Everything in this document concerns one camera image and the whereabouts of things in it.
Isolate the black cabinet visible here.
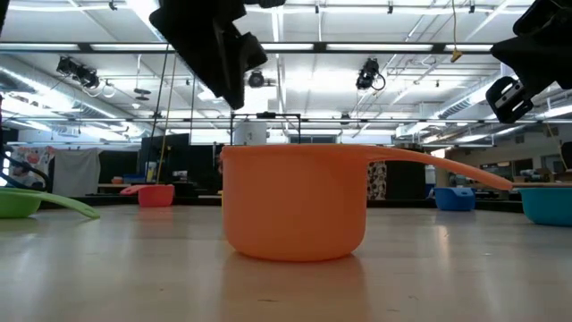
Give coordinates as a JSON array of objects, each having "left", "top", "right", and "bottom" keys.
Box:
[{"left": 384, "top": 159, "right": 426, "bottom": 201}]

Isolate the grey hanging cloth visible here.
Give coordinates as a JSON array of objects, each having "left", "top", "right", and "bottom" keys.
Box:
[{"left": 52, "top": 148, "right": 103, "bottom": 198}]

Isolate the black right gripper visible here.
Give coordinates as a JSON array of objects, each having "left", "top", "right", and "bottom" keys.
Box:
[{"left": 490, "top": 0, "right": 572, "bottom": 93}]

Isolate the black aluminium table frame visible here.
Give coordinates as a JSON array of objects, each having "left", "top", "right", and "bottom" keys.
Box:
[{"left": 0, "top": 192, "right": 572, "bottom": 215}]

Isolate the red dotted cloth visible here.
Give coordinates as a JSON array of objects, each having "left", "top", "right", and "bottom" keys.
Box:
[{"left": 366, "top": 161, "right": 388, "bottom": 201}]

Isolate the white cylindrical tank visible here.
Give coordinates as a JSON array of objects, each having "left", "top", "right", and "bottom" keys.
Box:
[{"left": 232, "top": 121, "right": 268, "bottom": 147}]

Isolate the green measuring cup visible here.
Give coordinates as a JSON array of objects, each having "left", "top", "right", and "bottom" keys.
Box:
[{"left": 0, "top": 187, "right": 100, "bottom": 220}]

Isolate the teal measuring cup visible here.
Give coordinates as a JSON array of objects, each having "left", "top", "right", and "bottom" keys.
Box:
[{"left": 517, "top": 186, "right": 572, "bottom": 227}]

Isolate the black overhead camera with cable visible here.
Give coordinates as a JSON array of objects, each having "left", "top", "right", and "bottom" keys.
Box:
[{"left": 355, "top": 56, "right": 386, "bottom": 92}]

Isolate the yellow hanging strap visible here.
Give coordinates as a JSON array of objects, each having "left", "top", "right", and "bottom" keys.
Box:
[{"left": 155, "top": 53, "right": 179, "bottom": 198}]

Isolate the thin black crossbeam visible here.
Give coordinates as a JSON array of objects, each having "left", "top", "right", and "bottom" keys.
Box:
[{"left": 0, "top": 116, "right": 572, "bottom": 124}]

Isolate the yellow hanging cord plug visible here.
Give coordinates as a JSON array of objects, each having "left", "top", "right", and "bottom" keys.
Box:
[{"left": 450, "top": 0, "right": 464, "bottom": 64}]

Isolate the wooden workbench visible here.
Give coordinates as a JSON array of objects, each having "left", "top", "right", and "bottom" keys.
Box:
[{"left": 512, "top": 180, "right": 572, "bottom": 190}]

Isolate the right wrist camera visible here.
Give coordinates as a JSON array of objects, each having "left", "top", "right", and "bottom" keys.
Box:
[{"left": 484, "top": 74, "right": 535, "bottom": 125}]

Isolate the red measuring cup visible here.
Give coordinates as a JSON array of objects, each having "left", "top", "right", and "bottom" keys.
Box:
[
  {"left": 119, "top": 183, "right": 175, "bottom": 208},
  {"left": 432, "top": 186, "right": 476, "bottom": 212}
]

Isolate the black partition panel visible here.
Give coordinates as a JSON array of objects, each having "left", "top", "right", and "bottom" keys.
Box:
[{"left": 140, "top": 132, "right": 191, "bottom": 196}]

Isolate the orange measuring cup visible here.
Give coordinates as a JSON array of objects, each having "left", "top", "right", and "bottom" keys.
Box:
[{"left": 219, "top": 143, "right": 514, "bottom": 263}]

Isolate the silver ventilation duct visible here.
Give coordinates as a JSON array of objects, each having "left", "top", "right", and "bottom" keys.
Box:
[
  {"left": 0, "top": 53, "right": 148, "bottom": 138},
  {"left": 437, "top": 53, "right": 572, "bottom": 120}
]

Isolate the black metal frame stand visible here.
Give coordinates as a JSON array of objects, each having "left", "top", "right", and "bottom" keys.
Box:
[{"left": 230, "top": 110, "right": 302, "bottom": 147}]

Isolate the black overhead crossbeam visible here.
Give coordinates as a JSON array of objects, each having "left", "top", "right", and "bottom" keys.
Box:
[{"left": 0, "top": 41, "right": 572, "bottom": 55}]

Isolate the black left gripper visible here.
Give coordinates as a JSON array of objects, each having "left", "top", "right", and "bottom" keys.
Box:
[{"left": 149, "top": 0, "right": 268, "bottom": 111}]

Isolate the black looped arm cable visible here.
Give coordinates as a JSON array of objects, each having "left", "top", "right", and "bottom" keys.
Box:
[{"left": 0, "top": 142, "right": 53, "bottom": 194}]

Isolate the black ceiling lamp pair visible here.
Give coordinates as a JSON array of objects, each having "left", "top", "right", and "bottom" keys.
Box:
[{"left": 55, "top": 55, "right": 102, "bottom": 90}]

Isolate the floral print cloth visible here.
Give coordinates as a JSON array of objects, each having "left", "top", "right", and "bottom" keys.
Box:
[{"left": 8, "top": 145, "right": 57, "bottom": 189}]

